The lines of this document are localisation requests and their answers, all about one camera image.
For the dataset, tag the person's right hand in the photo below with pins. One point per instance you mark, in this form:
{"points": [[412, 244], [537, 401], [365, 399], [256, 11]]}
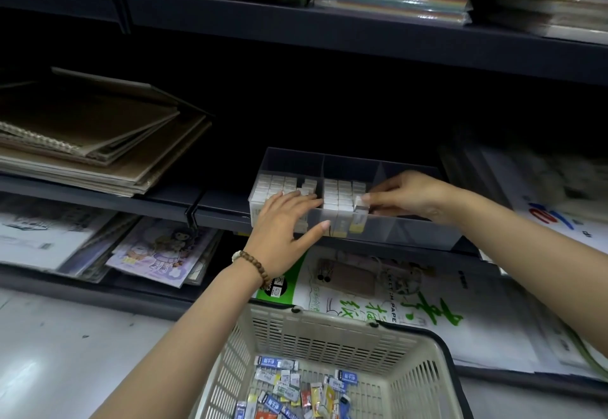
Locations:
{"points": [[413, 195]]}

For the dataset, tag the person's left hand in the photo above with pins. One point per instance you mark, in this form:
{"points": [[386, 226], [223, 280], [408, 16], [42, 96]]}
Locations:
{"points": [[278, 238]]}

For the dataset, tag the clear plastic divided tray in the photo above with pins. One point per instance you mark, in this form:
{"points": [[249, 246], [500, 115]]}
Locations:
{"points": [[418, 233]]}

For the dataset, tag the row of sorted white erasers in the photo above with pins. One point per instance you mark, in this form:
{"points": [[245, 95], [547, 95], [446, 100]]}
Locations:
{"points": [[273, 183]]}

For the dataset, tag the single yellow eraser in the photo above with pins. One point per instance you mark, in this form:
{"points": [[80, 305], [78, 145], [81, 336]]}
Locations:
{"points": [[360, 219]]}

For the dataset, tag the beige plastic shopping basket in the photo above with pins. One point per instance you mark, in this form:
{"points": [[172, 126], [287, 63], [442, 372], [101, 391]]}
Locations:
{"points": [[332, 333]]}

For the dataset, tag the pile of mixed packaged erasers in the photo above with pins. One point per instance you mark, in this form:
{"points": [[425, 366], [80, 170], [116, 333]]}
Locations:
{"points": [[285, 390]]}

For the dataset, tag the person's right forearm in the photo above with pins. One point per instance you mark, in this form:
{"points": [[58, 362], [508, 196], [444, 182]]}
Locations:
{"points": [[537, 262]]}

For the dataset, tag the person's left forearm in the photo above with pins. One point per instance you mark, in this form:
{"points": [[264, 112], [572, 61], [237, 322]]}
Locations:
{"points": [[180, 352]]}

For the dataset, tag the purple cartoon cover book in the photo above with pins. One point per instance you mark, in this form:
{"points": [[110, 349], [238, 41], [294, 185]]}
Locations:
{"points": [[161, 252]]}

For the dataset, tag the green and white paper pack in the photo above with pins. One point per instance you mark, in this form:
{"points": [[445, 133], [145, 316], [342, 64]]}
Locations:
{"points": [[475, 309]]}

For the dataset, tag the white poster paper stack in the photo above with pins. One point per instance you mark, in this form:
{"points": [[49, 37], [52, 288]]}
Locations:
{"points": [[560, 205]]}

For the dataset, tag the dark metal shelf unit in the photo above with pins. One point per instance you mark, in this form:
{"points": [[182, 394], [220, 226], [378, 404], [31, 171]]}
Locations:
{"points": [[332, 34]]}

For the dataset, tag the brown sketchbook stack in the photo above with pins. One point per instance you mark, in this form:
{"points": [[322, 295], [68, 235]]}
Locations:
{"points": [[104, 133]]}

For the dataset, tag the spiral sketch pad stack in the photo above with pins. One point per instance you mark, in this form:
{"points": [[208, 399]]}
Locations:
{"points": [[47, 238]]}

